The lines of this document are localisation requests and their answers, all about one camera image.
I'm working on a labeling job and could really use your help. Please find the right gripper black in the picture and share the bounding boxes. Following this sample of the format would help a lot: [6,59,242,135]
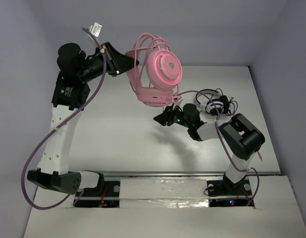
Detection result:
[154,103,192,129]

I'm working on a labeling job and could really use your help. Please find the pink headphones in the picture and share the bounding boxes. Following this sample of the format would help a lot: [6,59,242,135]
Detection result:
[125,33,183,107]

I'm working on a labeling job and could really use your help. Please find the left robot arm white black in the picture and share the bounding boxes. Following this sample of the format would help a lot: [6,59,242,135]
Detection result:
[27,42,139,195]

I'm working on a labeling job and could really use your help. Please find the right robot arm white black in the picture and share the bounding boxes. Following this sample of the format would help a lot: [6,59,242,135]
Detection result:
[153,104,265,197]

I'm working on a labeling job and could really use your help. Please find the black white headphones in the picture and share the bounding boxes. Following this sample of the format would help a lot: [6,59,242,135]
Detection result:
[195,88,238,116]

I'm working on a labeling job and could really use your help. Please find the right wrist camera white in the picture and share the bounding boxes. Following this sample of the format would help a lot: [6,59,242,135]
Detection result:
[173,97,183,107]

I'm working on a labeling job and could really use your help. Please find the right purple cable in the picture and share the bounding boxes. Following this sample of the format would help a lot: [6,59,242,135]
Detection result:
[177,90,261,206]

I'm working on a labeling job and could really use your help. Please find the purple cable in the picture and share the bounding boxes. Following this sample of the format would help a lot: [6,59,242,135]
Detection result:
[21,27,106,211]
[177,90,261,206]

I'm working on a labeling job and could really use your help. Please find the aluminium rail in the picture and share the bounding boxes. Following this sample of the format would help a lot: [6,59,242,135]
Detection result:
[97,170,282,179]

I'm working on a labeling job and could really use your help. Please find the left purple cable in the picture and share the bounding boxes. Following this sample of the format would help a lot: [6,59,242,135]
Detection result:
[21,27,106,211]

